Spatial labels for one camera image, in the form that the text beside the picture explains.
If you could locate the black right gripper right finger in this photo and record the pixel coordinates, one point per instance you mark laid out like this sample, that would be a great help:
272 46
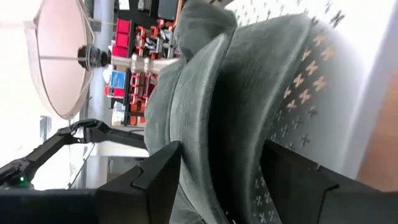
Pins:
304 199

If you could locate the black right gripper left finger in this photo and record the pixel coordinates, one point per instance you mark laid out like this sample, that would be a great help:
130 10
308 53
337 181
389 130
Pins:
124 202

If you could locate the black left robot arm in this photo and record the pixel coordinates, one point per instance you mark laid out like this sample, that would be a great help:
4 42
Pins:
46 149

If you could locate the blue box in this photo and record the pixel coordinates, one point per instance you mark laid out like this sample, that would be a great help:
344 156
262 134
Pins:
118 79

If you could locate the table lamp white shade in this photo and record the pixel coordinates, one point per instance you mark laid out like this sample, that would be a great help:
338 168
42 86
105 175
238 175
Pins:
62 62

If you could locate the shelf with red bins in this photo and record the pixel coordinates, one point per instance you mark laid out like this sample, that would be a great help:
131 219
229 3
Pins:
122 37

